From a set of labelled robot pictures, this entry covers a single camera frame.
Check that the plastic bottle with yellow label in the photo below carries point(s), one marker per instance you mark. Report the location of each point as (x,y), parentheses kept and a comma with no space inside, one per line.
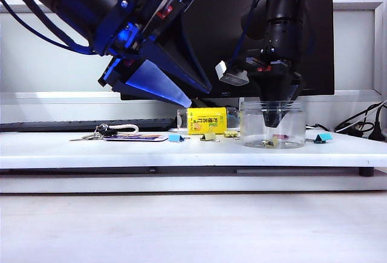
(205,121)

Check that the white lower base panel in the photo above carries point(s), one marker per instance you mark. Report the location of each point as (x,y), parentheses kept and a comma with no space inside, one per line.
(181,184)

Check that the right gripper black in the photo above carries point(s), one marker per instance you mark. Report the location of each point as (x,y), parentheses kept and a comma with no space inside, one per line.
(272,66)

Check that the blue binder clip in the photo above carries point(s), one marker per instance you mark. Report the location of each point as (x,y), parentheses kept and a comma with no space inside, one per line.
(173,138)

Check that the round transparent plastic jar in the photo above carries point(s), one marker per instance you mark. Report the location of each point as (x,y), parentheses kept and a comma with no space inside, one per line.
(293,124)

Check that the black computer monitor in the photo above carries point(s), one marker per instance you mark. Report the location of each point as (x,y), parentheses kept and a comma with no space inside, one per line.
(217,33)

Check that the pink binder clip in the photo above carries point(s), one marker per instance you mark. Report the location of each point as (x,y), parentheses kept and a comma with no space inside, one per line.
(282,137)

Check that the black keyboard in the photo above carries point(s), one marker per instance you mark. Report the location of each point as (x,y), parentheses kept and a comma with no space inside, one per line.
(60,125)

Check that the teal binder clip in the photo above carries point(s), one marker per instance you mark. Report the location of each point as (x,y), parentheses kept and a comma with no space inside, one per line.
(322,138)

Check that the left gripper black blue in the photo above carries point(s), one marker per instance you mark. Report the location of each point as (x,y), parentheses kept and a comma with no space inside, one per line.
(127,33)

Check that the black power plug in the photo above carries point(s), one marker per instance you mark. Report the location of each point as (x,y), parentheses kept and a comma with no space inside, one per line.
(378,130)

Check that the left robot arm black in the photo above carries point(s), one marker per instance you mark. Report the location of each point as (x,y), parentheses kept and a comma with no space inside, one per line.
(75,0)

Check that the printed key card tag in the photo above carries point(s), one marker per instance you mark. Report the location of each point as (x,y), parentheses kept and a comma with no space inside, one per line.
(136,138)

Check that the silver keys with black fob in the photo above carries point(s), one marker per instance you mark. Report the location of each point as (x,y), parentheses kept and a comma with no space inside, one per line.
(90,137)

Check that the white desk riser board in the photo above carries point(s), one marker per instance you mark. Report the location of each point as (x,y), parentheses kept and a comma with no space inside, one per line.
(181,154)

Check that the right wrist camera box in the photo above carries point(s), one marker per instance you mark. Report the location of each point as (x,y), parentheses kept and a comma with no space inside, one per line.
(232,75)

